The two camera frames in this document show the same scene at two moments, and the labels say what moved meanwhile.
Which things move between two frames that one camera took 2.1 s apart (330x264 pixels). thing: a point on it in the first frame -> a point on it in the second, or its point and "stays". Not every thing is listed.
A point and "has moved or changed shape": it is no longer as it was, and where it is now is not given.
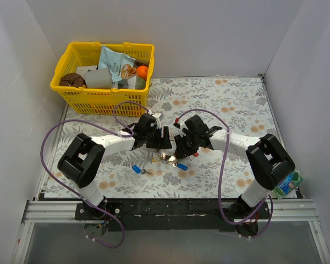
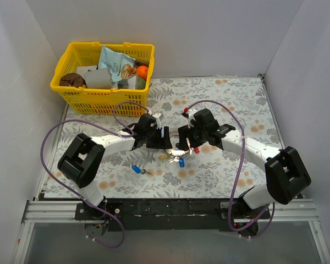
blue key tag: [182, 166] has moved or changed shape
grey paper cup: [99, 78] stays
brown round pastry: [72, 80] stays
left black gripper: [159, 138] stays
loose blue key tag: [136, 169] stays
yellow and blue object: [155, 159] -> [160, 158]
